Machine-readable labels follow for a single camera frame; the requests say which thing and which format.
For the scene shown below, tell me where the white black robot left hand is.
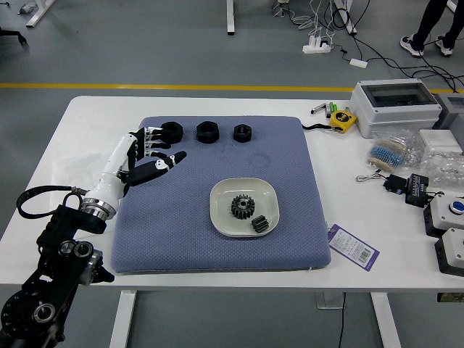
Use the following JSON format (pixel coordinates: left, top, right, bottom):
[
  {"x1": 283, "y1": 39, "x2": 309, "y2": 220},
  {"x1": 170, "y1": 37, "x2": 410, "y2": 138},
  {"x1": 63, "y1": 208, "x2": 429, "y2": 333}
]
[{"x1": 86, "y1": 125, "x2": 188, "y2": 208}]

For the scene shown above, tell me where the big black gear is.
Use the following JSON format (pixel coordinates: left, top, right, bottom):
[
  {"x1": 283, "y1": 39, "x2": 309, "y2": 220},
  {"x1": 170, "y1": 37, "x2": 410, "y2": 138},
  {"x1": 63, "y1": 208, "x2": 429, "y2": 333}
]
[{"x1": 230, "y1": 194, "x2": 257, "y2": 220}]

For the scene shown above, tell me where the small black gear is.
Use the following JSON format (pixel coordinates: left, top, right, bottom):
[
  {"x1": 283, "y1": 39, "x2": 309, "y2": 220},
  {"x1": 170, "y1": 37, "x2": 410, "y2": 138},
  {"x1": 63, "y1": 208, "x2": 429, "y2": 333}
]
[{"x1": 250, "y1": 215, "x2": 270, "y2": 233}]

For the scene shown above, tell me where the big black hex nut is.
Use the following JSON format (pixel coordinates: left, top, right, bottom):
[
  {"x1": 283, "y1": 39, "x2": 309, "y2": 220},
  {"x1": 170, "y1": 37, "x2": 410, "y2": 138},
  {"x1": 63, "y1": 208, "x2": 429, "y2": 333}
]
[
  {"x1": 160, "y1": 122, "x2": 184, "y2": 144},
  {"x1": 195, "y1": 121, "x2": 220, "y2": 144}
]

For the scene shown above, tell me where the small black hex nut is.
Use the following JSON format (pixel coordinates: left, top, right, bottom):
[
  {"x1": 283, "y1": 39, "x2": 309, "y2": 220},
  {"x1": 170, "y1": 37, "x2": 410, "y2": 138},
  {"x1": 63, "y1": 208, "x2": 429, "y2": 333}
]
[{"x1": 233, "y1": 124, "x2": 253, "y2": 143}]

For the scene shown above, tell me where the white flat box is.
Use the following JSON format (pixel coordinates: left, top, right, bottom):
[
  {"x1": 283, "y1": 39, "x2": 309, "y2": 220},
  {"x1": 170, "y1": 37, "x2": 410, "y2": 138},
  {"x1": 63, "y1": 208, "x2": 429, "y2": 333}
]
[{"x1": 418, "y1": 129, "x2": 464, "y2": 155}]

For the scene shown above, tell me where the white box with blue button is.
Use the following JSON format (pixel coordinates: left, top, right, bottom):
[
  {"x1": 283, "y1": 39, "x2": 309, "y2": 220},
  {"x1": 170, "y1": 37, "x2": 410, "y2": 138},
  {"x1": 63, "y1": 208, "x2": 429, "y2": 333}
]
[{"x1": 423, "y1": 194, "x2": 464, "y2": 239}]

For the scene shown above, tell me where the small grey box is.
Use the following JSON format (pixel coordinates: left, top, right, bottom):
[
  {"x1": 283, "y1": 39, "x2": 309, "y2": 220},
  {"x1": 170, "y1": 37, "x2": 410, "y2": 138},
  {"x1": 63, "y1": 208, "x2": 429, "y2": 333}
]
[{"x1": 431, "y1": 92, "x2": 464, "y2": 131}]

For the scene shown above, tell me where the white black button box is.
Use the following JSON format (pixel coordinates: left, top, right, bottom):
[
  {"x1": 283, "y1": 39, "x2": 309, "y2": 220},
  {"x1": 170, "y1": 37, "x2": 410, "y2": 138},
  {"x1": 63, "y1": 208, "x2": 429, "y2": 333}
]
[{"x1": 434, "y1": 227, "x2": 464, "y2": 277}]

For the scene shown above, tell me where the blue-grey cushion mat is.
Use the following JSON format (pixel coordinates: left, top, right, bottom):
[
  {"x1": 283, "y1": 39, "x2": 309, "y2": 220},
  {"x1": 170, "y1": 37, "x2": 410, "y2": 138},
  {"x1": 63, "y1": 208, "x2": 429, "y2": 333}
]
[{"x1": 110, "y1": 115, "x2": 333, "y2": 275}]

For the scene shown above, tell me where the white square plate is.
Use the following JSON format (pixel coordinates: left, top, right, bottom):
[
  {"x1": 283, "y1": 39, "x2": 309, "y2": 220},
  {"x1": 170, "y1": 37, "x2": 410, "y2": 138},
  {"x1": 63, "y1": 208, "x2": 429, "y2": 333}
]
[{"x1": 210, "y1": 177, "x2": 280, "y2": 239}]

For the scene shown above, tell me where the black office chair base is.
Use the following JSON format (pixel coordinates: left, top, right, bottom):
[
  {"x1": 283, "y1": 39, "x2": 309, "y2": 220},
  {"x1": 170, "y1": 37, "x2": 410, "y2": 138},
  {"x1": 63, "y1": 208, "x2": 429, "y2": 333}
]
[{"x1": 0, "y1": 28, "x2": 28, "y2": 45}]

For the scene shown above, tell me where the white background table foot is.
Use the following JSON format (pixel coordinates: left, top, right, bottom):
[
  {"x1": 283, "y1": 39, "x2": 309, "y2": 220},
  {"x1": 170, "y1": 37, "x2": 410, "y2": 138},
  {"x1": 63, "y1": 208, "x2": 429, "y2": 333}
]
[{"x1": 25, "y1": 0, "x2": 55, "y2": 28}]

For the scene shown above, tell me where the white background table leg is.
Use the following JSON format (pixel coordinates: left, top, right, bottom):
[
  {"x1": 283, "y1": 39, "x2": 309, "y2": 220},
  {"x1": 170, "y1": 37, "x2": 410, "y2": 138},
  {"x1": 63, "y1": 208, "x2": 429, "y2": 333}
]
[{"x1": 225, "y1": 0, "x2": 236, "y2": 36}]

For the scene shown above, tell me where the white power strip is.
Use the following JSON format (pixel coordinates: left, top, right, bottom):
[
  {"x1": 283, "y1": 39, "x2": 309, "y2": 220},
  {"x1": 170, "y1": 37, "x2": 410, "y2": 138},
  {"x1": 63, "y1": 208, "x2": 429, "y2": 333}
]
[{"x1": 302, "y1": 34, "x2": 333, "y2": 54}]

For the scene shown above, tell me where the yellow tape measure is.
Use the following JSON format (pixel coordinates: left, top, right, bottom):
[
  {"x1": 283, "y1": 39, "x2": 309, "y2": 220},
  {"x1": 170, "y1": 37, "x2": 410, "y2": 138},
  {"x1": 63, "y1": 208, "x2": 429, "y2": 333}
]
[{"x1": 329, "y1": 111, "x2": 358, "y2": 133}]

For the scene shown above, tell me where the purple white label tag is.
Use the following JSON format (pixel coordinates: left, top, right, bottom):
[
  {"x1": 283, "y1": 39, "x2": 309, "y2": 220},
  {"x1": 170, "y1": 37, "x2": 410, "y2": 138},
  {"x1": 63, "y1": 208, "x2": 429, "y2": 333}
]
[{"x1": 327, "y1": 223, "x2": 381, "y2": 272}]

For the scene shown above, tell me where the bag of blue resistors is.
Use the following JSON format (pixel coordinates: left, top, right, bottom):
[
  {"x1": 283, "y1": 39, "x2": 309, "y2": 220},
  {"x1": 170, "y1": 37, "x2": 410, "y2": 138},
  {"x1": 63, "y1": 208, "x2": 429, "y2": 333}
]
[{"x1": 366, "y1": 130, "x2": 423, "y2": 171}]

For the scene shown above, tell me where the black electronic module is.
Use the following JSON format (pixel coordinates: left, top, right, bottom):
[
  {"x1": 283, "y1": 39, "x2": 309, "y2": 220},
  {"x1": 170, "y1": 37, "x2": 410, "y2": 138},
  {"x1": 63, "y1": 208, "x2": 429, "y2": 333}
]
[{"x1": 405, "y1": 173, "x2": 432, "y2": 208}]

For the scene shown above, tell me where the clear bag of small parts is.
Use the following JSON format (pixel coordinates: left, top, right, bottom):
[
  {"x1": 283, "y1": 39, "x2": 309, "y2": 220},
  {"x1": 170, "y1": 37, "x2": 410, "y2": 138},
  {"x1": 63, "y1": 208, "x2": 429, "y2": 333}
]
[{"x1": 420, "y1": 148, "x2": 464, "y2": 189}]

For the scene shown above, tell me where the person in dark trousers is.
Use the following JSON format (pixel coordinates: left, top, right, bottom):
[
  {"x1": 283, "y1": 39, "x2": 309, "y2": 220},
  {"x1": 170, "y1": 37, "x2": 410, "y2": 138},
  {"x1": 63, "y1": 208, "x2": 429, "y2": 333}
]
[{"x1": 399, "y1": 0, "x2": 464, "y2": 58}]

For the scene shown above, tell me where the grey metal table bracket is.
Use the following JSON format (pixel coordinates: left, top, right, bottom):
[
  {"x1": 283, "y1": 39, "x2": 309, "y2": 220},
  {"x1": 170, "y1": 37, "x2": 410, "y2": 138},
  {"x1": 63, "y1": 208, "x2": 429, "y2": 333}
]
[{"x1": 315, "y1": 291, "x2": 345, "y2": 310}]

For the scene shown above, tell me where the black cable under table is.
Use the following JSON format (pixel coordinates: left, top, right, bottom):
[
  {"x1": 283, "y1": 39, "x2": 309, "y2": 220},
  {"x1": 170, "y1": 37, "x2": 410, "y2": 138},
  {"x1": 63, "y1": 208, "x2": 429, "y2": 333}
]
[{"x1": 338, "y1": 292, "x2": 347, "y2": 348}]

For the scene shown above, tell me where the grey electrical enclosure box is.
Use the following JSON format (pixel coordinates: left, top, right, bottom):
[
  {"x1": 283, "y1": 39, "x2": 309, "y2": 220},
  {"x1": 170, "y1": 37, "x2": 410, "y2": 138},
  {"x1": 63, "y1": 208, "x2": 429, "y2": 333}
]
[{"x1": 349, "y1": 78, "x2": 443, "y2": 139}]

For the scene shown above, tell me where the small black servo with wires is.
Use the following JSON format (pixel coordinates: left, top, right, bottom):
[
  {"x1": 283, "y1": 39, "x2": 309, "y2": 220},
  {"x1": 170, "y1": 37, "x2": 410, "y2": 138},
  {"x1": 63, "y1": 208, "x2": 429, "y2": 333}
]
[{"x1": 356, "y1": 173, "x2": 406, "y2": 195}]

